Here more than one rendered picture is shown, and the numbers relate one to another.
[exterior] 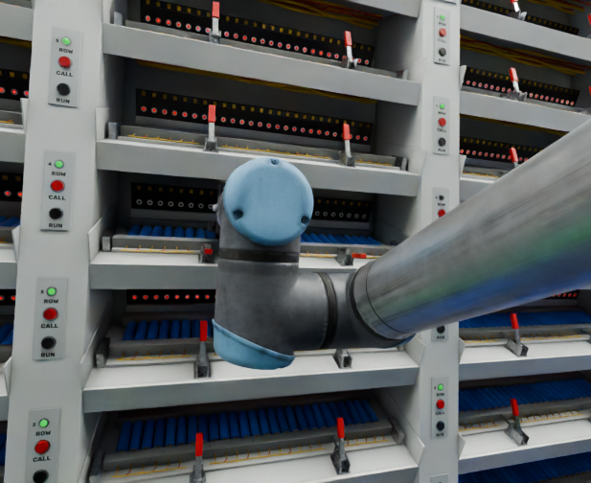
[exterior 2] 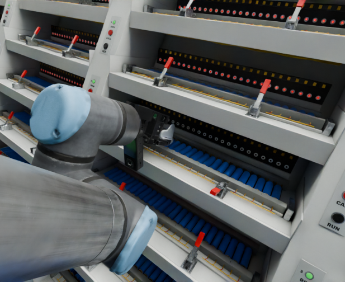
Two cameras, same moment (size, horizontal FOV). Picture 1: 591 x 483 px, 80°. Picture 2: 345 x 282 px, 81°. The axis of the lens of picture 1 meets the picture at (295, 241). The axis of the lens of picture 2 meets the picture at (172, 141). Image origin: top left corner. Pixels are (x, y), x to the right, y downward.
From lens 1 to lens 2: 0.41 m
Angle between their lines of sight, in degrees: 43
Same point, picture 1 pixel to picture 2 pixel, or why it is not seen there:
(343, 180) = (240, 126)
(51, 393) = not seen: hidden behind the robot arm
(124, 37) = (137, 18)
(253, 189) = (41, 102)
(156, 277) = (109, 148)
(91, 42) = (123, 22)
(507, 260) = not seen: outside the picture
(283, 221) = (45, 128)
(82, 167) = (100, 84)
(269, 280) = (38, 163)
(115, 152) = (114, 79)
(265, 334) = not seen: hidden behind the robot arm
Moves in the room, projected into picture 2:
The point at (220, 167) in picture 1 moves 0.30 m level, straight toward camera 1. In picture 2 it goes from (157, 96) to (45, 36)
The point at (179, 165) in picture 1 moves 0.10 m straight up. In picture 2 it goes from (138, 91) to (151, 57)
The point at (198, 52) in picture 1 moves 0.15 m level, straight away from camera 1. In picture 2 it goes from (170, 23) to (189, 49)
